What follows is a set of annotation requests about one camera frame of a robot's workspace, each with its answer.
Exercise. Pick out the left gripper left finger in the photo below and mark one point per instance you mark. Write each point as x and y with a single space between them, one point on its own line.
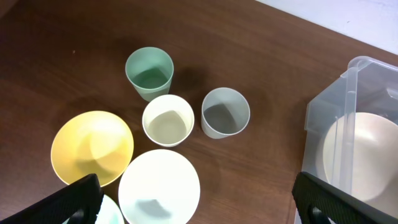
79 202

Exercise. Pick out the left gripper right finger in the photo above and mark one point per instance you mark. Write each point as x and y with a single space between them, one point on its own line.
319 202

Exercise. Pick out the cream large bowl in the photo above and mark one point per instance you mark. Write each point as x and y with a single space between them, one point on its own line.
375 159

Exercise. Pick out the grey cup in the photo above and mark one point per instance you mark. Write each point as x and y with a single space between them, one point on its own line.
224 112

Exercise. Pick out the mint green small bowl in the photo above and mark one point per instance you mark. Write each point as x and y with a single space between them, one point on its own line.
109 213

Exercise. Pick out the yellow small bowl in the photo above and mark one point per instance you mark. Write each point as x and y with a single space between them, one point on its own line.
94 142

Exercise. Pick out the clear plastic storage bin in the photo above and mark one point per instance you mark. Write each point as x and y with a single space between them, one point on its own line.
351 130

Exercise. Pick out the white small bowl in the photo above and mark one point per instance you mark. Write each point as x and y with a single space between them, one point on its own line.
159 186

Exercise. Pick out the cream white cup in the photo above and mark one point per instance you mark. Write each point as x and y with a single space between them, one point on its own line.
168 120

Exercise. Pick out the mint green cup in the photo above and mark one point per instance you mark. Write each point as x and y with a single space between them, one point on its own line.
150 70

